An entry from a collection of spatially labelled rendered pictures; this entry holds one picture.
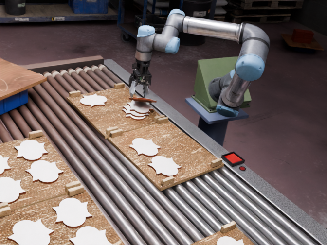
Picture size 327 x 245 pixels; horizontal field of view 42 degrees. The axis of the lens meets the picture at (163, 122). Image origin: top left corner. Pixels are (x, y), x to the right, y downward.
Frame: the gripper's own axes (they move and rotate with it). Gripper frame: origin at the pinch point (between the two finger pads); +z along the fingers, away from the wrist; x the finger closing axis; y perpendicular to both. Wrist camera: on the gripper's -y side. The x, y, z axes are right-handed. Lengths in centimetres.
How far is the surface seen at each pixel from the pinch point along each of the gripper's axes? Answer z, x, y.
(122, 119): 9.7, -8.7, 6.8
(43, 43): 104, -22, -337
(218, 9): 78, 247, -419
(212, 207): 11, 12, 72
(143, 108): 6.7, 2.9, 2.0
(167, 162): 8.6, 2.1, 45.2
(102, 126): 9.8, -19.5, 12.0
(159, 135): 9.6, 5.2, 23.5
